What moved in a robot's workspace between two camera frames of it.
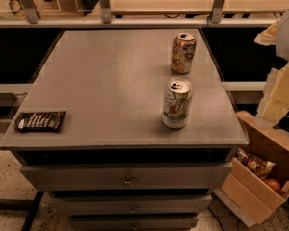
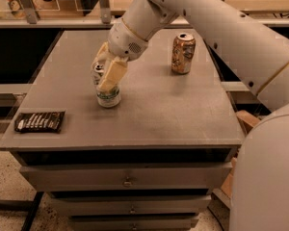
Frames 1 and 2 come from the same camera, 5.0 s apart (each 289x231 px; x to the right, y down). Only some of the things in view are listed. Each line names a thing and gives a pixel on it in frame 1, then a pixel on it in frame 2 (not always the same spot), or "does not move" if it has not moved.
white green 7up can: x=176 y=102 -> x=106 y=99
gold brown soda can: x=183 y=55 does not move
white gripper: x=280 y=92 -> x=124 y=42
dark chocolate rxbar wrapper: x=46 y=120 does not move
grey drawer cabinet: x=127 y=129 does not move
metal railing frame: x=217 y=19 does not move
